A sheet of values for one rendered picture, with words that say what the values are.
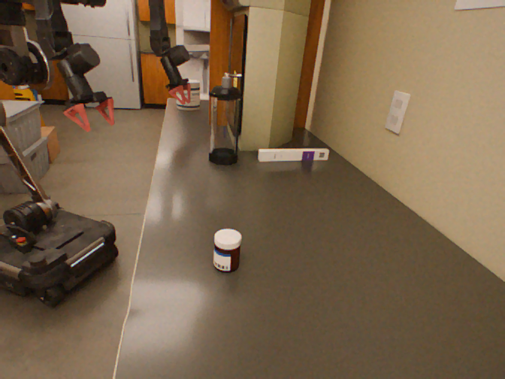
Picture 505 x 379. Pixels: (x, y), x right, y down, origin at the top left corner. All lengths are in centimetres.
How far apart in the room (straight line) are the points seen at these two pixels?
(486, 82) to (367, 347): 61
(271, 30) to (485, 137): 69
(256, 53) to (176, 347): 91
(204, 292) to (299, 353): 18
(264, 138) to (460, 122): 63
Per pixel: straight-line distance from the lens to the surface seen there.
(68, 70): 109
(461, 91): 91
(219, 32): 147
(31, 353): 183
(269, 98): 115
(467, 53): 92
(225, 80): 100
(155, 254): 63
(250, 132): 116
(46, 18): 111
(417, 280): 68
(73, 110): 105
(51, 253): 187
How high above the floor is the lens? 132
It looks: 27 degrees down
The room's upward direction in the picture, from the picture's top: 5 degrees clockwise
